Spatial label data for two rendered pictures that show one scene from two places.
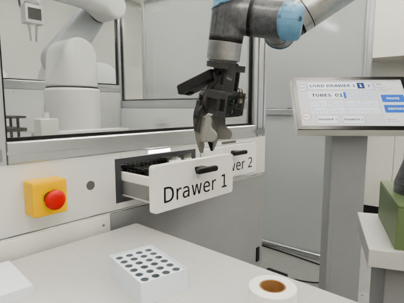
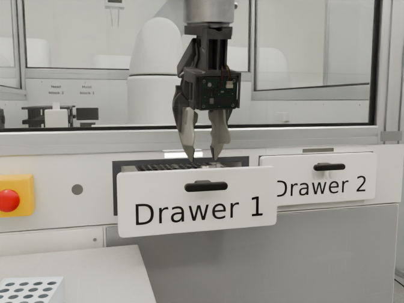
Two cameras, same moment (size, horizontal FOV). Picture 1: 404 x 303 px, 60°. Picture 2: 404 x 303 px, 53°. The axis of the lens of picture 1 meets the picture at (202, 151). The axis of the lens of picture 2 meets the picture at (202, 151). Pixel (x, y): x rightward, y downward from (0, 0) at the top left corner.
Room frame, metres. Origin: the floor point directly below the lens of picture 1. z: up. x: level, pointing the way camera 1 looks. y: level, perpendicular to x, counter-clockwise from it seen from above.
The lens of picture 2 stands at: (0.28, -0.37, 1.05)
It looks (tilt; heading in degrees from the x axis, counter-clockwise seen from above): 7 degrees down; 33
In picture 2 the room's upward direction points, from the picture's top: straight up
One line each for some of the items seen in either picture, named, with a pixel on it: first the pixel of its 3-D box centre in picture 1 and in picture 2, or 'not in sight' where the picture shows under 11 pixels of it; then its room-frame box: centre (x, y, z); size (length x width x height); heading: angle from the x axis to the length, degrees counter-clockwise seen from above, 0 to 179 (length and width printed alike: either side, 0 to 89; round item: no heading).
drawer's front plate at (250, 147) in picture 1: (230, 160); (319, 178); (1.19, -0.10, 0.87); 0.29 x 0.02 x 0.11; 138
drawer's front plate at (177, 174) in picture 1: (195, 180); (200, 199); (0.87, 0.02, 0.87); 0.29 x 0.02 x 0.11; 138
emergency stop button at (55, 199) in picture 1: (53, 199); (8, 199); (0.68, 0.30, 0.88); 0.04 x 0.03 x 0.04; 138
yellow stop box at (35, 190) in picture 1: (46, 196); (11, 195); (0.70, 0.32, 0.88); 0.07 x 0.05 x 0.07; 138
